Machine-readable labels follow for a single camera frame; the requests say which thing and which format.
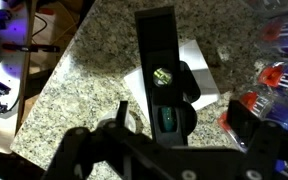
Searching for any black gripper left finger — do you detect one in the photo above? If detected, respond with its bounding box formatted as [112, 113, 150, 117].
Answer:
[42, 100, 172, 180]

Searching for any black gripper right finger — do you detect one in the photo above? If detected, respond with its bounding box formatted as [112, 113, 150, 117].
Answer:
[226, 99, 284, 180]

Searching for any black bottle with purple label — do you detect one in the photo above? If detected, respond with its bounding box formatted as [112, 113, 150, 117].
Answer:
[133, 5, 189, 148]

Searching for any wrapped Fiji water bottle pack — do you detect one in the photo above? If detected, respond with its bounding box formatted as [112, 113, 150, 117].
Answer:
[217, 0, 288, 180]

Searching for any white box with black print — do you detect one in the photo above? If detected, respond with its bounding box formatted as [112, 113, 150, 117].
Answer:
[123, 39, 221, 123]

